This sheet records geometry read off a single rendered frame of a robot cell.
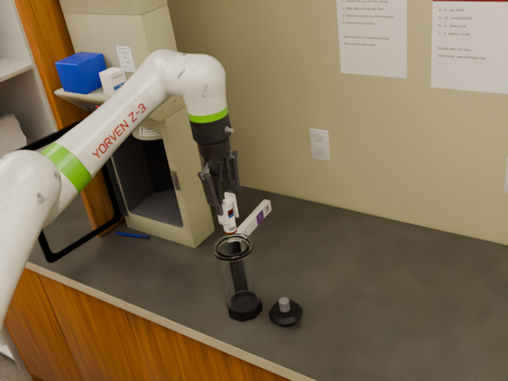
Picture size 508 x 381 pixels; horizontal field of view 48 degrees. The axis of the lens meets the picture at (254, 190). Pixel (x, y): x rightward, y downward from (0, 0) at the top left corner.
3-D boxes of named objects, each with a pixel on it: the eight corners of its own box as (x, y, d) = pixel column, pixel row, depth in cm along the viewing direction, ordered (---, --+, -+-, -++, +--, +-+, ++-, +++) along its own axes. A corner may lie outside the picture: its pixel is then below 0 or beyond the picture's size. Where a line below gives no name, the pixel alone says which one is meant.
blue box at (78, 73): (88, 79, 176) (80, 51, 171) (110, 82, 171) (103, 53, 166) (63, 91, 169) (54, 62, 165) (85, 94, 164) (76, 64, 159)
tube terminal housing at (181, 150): (171, 193, 224) (122, -9, 186) (238, 209, 207) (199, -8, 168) (127, 227, 208) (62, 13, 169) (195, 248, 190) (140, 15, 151)
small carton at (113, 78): (117, 86, 166) (112, 66, 163) (128, 88, 163) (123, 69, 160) (103, 93, 163) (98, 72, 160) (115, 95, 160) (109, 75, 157)
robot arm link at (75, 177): (29, 237, 112) (-19, 195, 111) (32, 246, 123) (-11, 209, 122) (95, 172, 118) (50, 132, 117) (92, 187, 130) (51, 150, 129)
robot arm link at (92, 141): (100, 185, 124) (71, 149, 117) (73, 172, 131) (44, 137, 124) (205, 79, 138) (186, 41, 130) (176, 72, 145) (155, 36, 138)
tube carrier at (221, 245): (240, 289, 168) (227, 229, 157) (271, 299, 162) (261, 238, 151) (218, 312, 160) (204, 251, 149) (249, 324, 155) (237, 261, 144)
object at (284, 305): (280, 303, 162) (277, 285, 158) (309, 312, 157) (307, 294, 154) (263, 324, 156) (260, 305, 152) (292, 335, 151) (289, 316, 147)
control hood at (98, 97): (91, 107, 184) (82, 77, 179) (165, 119, 166) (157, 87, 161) (63, 122, 176) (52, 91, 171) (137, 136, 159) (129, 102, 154)
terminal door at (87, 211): (122, 218, 203) (91, 116, 183) (48, 265, 185) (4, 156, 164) (121, 218, 204) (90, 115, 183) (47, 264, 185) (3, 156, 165)
